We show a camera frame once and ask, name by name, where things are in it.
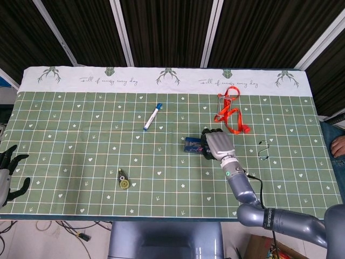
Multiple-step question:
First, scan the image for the green checked tablecloth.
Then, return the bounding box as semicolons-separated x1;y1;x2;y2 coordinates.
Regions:
0;66;345;220

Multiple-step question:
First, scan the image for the grey blue glasses pouch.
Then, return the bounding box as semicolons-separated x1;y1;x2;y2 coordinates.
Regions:
184;137;205;154

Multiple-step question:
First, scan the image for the grey-blue robot torso base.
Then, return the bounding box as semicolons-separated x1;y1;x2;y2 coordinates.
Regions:
107;221;225;259

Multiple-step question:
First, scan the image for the bystander bare hand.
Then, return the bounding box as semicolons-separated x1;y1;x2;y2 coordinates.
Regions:
330;135;345;158

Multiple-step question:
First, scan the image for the orange lanyard strap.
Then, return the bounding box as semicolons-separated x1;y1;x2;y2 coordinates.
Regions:
214;87;245;135

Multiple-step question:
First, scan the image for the white marker with blue cap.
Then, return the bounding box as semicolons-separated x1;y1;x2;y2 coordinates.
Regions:
143;103;163;132

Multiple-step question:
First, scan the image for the white metal wire hook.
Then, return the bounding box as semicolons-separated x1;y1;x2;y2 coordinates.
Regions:
217;93;233;120

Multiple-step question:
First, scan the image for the brown cardboard box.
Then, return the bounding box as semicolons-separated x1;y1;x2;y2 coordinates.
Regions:
244;234;301;259

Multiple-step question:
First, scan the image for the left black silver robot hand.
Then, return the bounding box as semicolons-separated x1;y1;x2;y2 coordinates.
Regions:
0;145;31;208

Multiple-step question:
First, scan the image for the black floor cable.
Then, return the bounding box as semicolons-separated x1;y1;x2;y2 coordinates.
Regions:
55;220;113;259

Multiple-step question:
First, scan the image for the white aluminium partition post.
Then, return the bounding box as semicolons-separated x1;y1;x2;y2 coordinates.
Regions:
295;10;345;70
33;0;78;67
109;0;135;67
199;0;224;68

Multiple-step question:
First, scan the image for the metal S hook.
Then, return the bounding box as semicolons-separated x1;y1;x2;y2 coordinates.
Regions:
258;139;271;160

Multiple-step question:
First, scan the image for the bystander blue jeans leg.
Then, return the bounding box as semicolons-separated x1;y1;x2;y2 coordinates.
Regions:
320;121;345;208

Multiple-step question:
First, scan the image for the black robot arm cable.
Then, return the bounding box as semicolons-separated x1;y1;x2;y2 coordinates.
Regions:
244;169;280;259

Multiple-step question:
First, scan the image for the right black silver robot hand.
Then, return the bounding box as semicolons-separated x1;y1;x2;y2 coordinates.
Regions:
199;128;236;162

